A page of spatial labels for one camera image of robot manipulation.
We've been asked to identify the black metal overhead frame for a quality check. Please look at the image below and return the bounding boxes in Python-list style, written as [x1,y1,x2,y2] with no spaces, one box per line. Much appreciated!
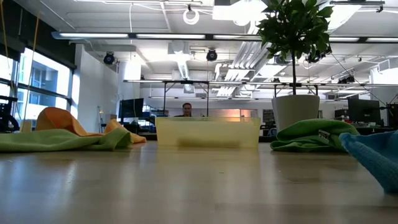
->
[124,80,398,118]

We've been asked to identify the translucent yellow plastic bin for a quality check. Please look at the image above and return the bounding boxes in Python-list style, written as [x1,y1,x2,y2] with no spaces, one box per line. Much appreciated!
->
[155,116,261,149]

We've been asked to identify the blue microfiber towel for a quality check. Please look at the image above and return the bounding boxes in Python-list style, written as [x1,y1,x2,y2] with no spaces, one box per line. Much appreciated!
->
[338,129,398,194]

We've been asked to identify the lime green microfiber towel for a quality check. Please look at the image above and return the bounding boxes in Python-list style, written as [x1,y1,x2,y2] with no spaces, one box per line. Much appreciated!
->
[0,127,134,153]

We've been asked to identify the cardboard box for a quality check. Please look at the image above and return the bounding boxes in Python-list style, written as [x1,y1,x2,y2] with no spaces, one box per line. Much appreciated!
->
[20,119,33,133]

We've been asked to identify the green leafy potted plant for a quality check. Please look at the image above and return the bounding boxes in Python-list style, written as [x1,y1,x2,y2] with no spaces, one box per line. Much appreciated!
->
[256,0,335,96]

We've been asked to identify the black equipment stand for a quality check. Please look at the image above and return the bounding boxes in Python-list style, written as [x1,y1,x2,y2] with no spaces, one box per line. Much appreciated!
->
[0,95,19,133]

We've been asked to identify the orange microfiber towel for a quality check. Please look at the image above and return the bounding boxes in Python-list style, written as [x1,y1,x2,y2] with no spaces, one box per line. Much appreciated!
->
[35,106,147,144]

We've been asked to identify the black computer monitor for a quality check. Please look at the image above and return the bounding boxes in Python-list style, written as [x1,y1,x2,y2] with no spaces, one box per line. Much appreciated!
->
[347,98,382,125]
[119,98,145,119]

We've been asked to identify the green microfiber towel with label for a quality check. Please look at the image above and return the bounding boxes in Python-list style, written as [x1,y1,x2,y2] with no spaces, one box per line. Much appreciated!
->
[269,118,361,153]

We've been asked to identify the black table edge rail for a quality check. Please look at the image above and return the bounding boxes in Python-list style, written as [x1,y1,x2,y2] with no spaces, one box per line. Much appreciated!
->
[136,132,277,143]

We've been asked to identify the white coiled cable ring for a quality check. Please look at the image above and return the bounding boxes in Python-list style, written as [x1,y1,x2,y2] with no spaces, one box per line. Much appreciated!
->
[182,7,200,26]

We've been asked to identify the black ceiling camera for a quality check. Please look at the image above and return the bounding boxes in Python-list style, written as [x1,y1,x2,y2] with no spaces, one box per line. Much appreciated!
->
[337,74,356,84]

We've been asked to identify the person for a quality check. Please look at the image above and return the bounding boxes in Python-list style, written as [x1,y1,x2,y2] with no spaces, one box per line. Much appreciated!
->
[174,102,200,118]

